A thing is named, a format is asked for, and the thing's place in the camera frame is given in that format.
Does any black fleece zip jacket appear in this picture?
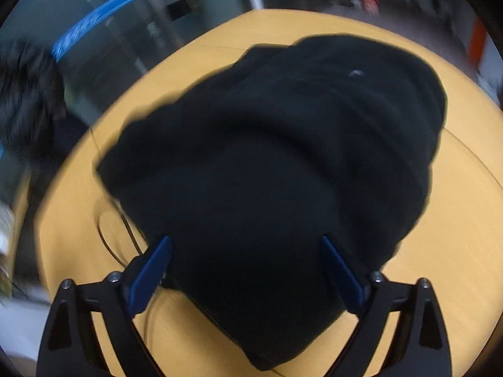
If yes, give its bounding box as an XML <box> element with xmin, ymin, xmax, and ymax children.
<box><xmin>96</xmin><ymin>35</ymin><xmax>447</xmax><ymax>371</ymax></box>

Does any thin black cable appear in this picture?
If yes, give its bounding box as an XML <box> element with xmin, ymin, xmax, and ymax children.
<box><xmin>96</xmin><ymin>197</ymin><xmax>159</xmax><ymax>342</ymax></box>

